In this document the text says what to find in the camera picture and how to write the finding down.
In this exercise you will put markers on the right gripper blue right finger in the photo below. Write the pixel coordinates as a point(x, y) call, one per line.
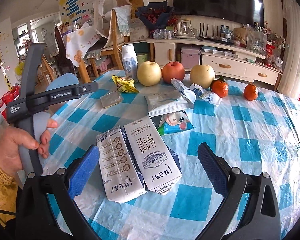
point(216, 171)

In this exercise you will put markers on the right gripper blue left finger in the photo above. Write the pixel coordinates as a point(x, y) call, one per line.
point(80, 171)

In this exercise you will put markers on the white milk carton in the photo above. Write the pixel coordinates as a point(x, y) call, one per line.
point(121, 179)
point(156, 163)

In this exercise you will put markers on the cartoon cow snack bag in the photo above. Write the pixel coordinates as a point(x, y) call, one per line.
point(175, 122)

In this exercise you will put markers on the white blue pouch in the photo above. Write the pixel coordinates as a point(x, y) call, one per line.
point(205, 95)

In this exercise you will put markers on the white blue wrapper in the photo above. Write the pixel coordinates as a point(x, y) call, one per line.
point(183, 89)

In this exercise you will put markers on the grey wet wipes pack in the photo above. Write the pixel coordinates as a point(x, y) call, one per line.
point(169, 102)

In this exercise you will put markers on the yellow snack wrapper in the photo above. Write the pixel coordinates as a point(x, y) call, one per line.
point(124, 84)

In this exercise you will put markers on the yellow left sleeve forearm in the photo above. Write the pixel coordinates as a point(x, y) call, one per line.
point(0, 192)

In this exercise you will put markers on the person's left hand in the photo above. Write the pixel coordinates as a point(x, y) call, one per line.
point(10, 141)

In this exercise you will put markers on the red plastic stool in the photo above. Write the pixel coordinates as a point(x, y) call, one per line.
point(8, 97)

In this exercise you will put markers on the blue padded chair back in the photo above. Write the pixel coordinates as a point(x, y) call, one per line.
point(66, 79)

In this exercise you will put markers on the blue checkered tablecloth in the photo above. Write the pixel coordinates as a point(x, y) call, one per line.
point(257, 136)

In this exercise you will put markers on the orange print white cloth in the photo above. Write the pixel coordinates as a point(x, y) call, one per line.
point(78, 42)

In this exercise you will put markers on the yellow pear right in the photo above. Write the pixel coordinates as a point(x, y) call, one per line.
point(203, 75)

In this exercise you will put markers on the red apple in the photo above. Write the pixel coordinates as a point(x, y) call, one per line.
point(173, 70)

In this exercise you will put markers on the white tv cabinet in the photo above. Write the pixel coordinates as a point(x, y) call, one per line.
point(226, 60)

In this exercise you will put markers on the wooden chair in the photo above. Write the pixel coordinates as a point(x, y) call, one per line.
point(112, 51)

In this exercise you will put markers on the white curtain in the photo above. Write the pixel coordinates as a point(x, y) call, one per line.
point(290, 80)

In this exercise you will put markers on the pink storage box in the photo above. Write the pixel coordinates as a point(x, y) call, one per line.
point(190, 56)

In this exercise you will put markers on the white blue yogurt bottle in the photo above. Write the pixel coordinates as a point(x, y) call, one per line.
point(130, 61)

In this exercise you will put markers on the yellow apple left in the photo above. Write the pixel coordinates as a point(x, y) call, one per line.
point(149, 73)

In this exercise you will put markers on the green waste bin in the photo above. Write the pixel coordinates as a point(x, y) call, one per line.
point(142, 57)

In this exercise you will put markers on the clear plastic bag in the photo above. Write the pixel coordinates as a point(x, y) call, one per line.
point(256, 39)

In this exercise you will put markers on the white electric kettle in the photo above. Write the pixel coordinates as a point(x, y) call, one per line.
point(184, 30)

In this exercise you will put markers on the dark flower bouquet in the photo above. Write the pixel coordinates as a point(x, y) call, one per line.
point(155, 15)

